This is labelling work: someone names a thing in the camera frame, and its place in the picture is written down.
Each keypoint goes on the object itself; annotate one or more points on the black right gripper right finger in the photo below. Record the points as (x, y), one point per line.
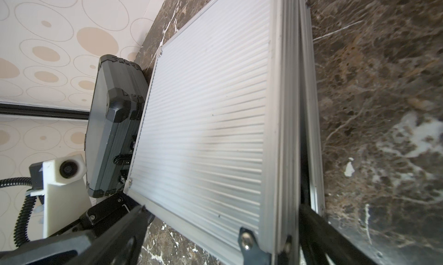
(321, 242)

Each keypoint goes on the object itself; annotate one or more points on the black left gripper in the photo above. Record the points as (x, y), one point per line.
(72, 240)

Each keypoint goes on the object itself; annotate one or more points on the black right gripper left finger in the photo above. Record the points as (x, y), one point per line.
(121, 244)

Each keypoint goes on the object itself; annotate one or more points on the silver aluminium poker case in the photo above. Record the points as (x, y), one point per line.
(218, 152)

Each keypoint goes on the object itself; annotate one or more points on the dark grey poker case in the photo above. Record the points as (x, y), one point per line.
(115, 116)

